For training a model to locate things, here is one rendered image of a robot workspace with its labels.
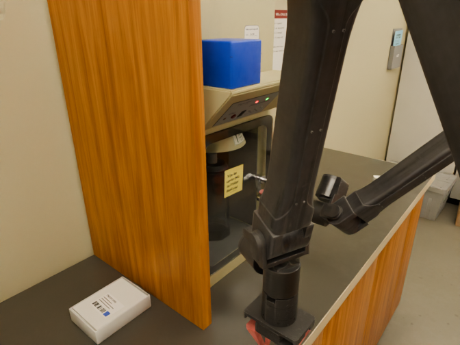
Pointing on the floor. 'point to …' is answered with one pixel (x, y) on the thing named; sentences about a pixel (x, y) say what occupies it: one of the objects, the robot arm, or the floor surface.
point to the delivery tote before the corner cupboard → (437, 195)
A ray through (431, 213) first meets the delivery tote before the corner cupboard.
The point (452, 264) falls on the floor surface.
